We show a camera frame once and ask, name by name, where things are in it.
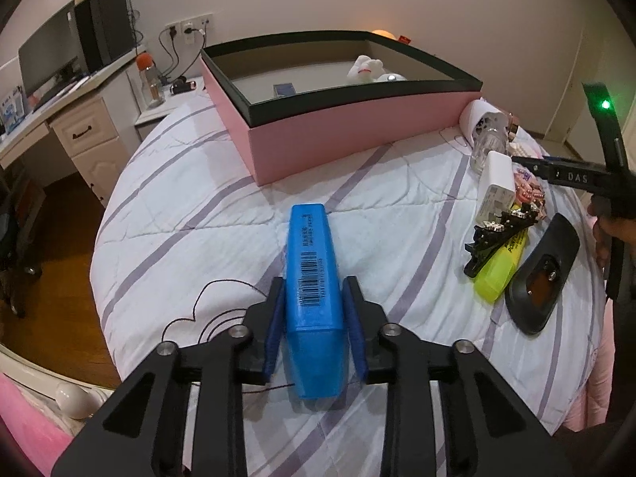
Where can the blue highlighter marker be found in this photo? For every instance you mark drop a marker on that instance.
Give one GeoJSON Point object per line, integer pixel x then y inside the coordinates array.
{"type": "Point", "coordinates": [315, 330]}

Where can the white paper cup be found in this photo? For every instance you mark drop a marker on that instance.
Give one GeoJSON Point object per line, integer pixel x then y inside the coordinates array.
{"type": "Point", "coordinates": [479, 116]}

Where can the white nightstand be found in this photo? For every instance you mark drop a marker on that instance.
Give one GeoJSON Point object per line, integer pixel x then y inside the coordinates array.
{"type": "Point", "coordinates": [150, 118]}

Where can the white power adapter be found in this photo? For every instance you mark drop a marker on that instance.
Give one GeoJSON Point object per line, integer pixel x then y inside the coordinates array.
{"type": "Point", "coordinates": [497, 190]}

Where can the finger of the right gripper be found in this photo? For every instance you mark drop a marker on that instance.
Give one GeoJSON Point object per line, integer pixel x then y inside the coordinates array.
{"type": "Point", "coordinates": [537, 166]}

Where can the black computer monitor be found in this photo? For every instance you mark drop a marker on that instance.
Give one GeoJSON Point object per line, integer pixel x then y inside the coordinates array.
{"type": "Point", "coordinates": [50, 55]}

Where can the orange octopus plush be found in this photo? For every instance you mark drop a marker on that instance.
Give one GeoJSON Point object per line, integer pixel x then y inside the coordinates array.
{"type": "Point", "coordinates": [384, 33]}

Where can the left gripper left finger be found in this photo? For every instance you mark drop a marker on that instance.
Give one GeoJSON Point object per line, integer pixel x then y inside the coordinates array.
{"type": "Point", "coordinates": [266, 322]}

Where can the pink block toy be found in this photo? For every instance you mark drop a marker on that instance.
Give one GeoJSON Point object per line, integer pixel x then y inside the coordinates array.
{"type": "Point", "coordinates": [529, 191]}

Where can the white plush toy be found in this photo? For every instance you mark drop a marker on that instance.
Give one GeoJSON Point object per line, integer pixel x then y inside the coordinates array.
{"type": "Point", "coordinates": [365, 70]}

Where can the clear glass bottle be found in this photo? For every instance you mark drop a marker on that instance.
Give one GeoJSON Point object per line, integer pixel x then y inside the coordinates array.
{"type": "Point", "coordinates": [489, 135]}

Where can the blue flat card box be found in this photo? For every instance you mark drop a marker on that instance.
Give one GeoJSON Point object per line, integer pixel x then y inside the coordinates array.
{"type": "Point", "coordinates": [284, 90]}

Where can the yellow highlighter marker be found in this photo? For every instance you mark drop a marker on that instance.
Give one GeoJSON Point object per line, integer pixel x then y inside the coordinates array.
{"type": "Point", "coordinates": [495, 276]}

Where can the white desk with drawers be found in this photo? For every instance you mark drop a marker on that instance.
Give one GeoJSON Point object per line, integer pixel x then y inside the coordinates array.
{"type": "Point", "coordinates": [95, 124]}

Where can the white wall socket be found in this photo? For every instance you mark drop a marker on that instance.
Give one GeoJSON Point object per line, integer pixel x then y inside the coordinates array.
{"type": "Point", "coordinates": [198, 22]}

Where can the pink storage box black rim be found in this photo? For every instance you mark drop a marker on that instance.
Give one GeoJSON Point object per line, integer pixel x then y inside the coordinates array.
{"type": "Point", "coordinates": [329, 118]}

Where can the person right hand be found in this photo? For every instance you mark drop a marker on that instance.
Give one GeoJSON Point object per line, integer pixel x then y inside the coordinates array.
{"type": "Point", "coordinates": [605, 229]}

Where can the black hair clip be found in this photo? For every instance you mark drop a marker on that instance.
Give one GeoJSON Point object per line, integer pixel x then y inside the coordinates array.
{"type": "Point", "coordinates": [492, 235]}

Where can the white striped quilt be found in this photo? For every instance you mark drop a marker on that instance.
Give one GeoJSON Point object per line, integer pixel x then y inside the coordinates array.
{"type": "Point", "coordinates": [420, 307]}

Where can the black remote control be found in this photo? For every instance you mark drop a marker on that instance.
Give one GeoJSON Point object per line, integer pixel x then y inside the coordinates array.
{"type": "Point", "coordinates": [533, 291]}

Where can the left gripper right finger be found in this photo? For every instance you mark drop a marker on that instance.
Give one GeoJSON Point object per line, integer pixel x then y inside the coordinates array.
{"type": "Point", "coordinates": [365, 320]}

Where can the orange capped bottle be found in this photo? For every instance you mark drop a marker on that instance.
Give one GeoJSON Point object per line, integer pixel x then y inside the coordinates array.
{"type": "Point", "coordinates": [151, 83]}

